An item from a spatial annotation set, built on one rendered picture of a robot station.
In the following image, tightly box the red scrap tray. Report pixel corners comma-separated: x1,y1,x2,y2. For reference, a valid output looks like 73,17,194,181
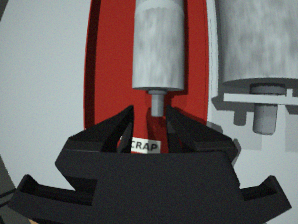
83,0,209,153

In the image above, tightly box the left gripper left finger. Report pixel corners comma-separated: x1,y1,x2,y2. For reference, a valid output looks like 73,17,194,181
62,105,134,153

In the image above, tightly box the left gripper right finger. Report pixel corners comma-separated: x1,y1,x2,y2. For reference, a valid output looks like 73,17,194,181
165,105,238,163

